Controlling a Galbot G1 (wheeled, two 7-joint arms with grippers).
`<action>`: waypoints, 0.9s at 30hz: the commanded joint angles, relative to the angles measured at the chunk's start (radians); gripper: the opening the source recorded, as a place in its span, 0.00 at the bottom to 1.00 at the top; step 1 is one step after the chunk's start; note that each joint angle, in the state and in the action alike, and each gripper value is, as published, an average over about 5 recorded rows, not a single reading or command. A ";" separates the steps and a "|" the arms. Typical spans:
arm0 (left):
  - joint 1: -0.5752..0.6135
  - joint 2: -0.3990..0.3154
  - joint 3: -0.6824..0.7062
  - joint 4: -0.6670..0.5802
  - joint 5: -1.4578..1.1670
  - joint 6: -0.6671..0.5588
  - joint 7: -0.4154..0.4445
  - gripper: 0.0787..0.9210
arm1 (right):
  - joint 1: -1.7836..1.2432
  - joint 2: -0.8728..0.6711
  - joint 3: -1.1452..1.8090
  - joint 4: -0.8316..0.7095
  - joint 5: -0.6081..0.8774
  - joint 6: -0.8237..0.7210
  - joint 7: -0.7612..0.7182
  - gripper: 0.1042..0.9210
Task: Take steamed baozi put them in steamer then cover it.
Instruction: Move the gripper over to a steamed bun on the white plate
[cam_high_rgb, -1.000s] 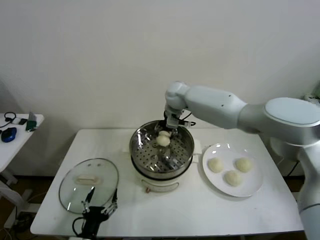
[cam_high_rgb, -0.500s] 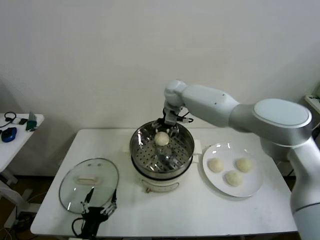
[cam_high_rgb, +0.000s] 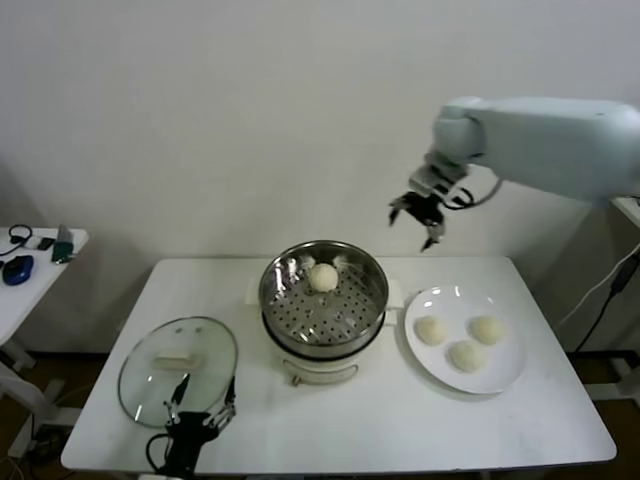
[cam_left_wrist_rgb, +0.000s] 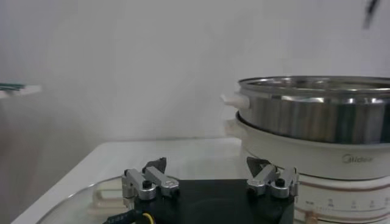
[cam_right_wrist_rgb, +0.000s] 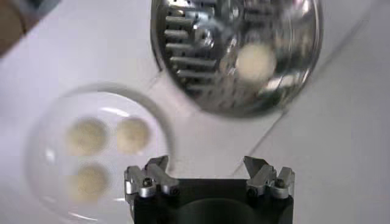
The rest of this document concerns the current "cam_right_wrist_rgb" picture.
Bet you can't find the white steamed baozi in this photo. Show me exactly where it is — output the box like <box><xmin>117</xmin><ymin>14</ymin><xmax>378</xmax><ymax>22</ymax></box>
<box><xmin>66</xmin><ymin>117</ymin><xmax>109</xmax><ymax>156</ymax></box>
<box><xmin>71</xmin><ymin>161</ymin><xmax>112</xmax><ymax>203</ymax></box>
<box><xmin>234</xmin><ymin>42</ymin><xmax>278</xmax><ymax>85</ymax></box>
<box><xmin>116</xmin><ymin>117</ymin><xmax>152</xmax><ymax>155</ymax></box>

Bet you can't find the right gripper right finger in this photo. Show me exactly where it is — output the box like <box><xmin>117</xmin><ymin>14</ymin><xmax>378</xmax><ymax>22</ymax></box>
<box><xmin>243</xmin><ymin>155</ymin><xmax>296</xmax><ymax>200</ymax></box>

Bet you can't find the perforated steel steamer basket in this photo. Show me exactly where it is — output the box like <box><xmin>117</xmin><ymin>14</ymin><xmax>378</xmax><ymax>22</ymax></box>
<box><xmin>150</xmin><ymin>0</ymin><xmax>324</xmax><ymax>118</ymax></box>

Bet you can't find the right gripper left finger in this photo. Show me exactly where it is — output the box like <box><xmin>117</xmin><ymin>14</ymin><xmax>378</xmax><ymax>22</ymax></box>
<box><xmin>124</xmin><ymin>155</ymin><xmax>180</xmax><ymax>203</ymax></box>

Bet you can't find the round white plate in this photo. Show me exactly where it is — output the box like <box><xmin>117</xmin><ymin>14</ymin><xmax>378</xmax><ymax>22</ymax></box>
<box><xmin>26</xmin><ymin>83</ymin><xmax>176</xmax><ymax>224</ymax></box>

